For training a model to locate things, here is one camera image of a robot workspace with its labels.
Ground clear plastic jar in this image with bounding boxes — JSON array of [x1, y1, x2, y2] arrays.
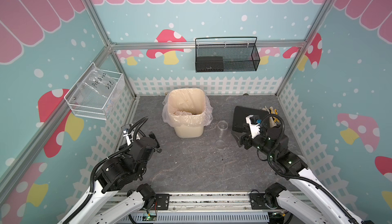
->
[[216, 121, 229, 139]]

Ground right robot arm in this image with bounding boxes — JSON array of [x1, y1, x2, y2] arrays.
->
[[232, 113, 372, 224]]

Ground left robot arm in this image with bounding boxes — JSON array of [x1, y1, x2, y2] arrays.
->
[[60, 117, 162, 224]]

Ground black plastic case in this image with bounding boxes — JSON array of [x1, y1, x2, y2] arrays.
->
[[232, 106, 268, 133]]

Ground white yellow work gloves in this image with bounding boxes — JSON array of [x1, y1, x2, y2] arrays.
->
[[261, 106, 280, 124]]

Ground clear plastic bin liner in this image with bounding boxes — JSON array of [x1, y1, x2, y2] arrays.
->
[[162, 88, 213, 127]]

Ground cream trash bin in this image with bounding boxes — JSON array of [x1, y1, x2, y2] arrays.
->
[[167, 88, 206, 138]]

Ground plastic bag in basket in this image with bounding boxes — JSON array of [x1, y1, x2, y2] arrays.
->
[[78, 64, 125, 118]]

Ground black box in basket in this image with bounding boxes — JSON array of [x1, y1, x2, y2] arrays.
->
[[195, 56, 224, 73]]

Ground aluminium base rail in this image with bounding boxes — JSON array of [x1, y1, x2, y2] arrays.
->
[[104, 191, 331, 224]]

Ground clear wire wall basket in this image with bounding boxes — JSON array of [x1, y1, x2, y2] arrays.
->
[[64, 62, 126, 121]]

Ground black wire mesh basket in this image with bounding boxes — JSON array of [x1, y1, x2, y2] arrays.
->
[[195, 36, 260, 72]]

